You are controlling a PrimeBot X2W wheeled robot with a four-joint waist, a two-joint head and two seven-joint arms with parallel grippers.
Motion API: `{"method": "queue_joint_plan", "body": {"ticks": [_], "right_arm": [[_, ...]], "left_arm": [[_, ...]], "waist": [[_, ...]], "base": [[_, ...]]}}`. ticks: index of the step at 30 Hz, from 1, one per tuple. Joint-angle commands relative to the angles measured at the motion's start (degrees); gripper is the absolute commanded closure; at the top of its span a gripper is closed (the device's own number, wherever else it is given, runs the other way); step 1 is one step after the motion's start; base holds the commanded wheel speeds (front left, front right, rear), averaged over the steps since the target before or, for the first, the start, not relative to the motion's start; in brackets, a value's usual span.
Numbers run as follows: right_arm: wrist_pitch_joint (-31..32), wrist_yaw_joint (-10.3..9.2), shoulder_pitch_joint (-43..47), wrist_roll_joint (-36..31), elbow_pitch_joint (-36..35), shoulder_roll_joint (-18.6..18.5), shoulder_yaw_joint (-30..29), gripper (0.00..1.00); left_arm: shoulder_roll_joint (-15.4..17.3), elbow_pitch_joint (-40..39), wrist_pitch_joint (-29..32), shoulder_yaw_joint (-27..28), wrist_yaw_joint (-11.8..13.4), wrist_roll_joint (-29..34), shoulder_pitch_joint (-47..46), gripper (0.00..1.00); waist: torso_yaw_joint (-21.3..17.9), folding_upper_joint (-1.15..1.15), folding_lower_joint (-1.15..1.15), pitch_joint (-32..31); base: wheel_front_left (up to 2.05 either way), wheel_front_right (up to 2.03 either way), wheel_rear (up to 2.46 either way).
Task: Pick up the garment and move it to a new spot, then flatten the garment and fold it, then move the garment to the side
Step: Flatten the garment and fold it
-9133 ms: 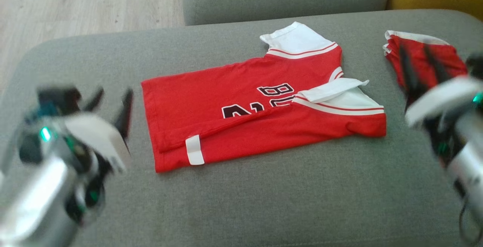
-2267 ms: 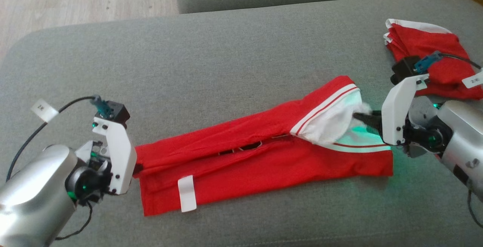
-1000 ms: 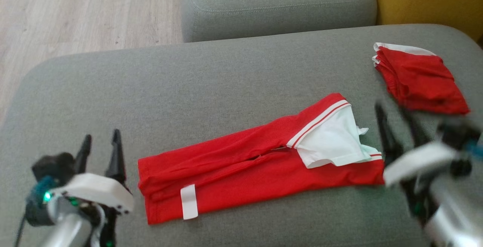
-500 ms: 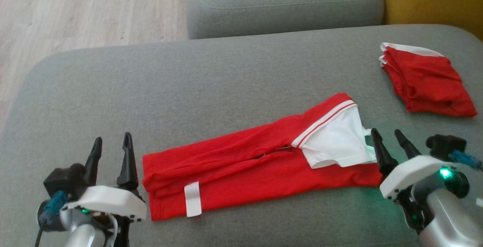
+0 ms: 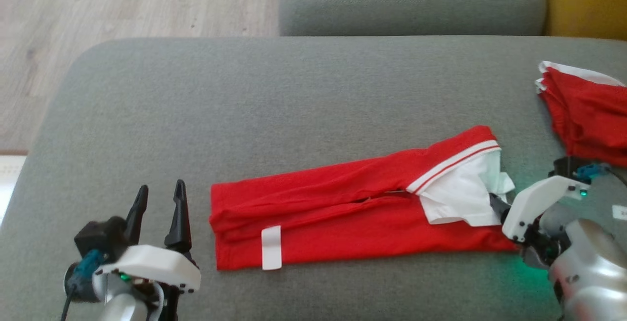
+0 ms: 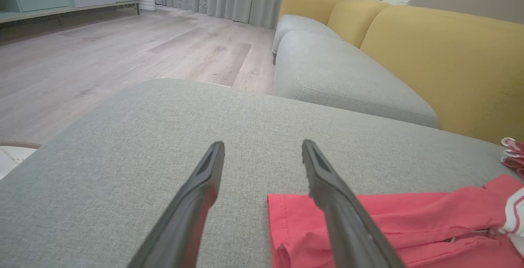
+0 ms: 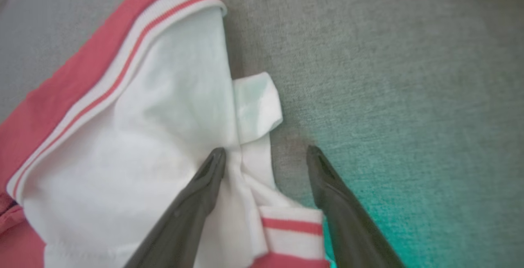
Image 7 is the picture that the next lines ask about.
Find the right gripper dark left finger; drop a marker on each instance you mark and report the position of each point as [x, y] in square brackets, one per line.
[180, 235]

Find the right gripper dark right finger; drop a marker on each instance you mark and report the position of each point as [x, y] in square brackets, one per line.
[352, 235]

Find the red white basketball jersey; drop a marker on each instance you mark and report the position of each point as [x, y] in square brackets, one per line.
[123, 157]

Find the large grey fabric sofa seat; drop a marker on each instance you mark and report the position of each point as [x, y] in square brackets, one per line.
[409, 75]

